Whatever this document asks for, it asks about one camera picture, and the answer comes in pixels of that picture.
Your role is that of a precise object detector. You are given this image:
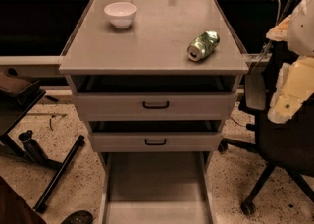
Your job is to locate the grey drawer cabinet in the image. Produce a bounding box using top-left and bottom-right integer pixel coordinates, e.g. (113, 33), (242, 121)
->
(58, 0), (250, 224)

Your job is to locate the black metal stand base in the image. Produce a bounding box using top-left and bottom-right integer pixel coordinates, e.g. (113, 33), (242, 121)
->
(0, 89), (84, 213)

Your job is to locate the top grey drawer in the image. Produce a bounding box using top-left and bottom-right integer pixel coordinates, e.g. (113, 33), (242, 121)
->
(73, 75), (236, 121)

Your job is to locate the white ceramic bowl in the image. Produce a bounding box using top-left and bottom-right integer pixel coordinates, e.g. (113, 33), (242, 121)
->
(104, 2), (137, 28)

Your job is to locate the black office chair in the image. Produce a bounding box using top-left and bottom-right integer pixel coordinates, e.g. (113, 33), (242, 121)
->
(219, 42), (314, 215)

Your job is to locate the dark brown box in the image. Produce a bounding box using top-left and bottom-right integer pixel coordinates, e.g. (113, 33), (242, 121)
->
(0, 68), (40, 106)

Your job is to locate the middle grey drawer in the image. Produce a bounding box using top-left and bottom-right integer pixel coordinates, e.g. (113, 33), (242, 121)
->
(89, 120), (222, 152)

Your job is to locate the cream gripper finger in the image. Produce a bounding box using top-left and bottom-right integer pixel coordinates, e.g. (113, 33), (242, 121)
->
(266, 15), (291, 41)
(267, 56), (314, 124)

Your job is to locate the bottom grey open drawer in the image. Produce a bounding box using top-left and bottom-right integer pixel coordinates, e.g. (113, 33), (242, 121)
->
(97, 152), (216, 224)

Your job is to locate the white power cable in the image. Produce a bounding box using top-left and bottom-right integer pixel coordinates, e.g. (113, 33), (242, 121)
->
(248, 0), (283, 72)

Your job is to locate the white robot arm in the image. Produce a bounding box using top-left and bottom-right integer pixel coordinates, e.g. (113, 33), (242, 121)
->
(266, 0), (314, 124)

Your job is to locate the green crushed soda can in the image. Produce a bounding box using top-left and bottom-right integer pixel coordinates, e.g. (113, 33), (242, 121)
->
(187, 31), (220, 62)

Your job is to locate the black round foot pedal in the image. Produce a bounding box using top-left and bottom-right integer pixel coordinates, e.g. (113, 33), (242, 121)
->
(61, 210), (93, 224)

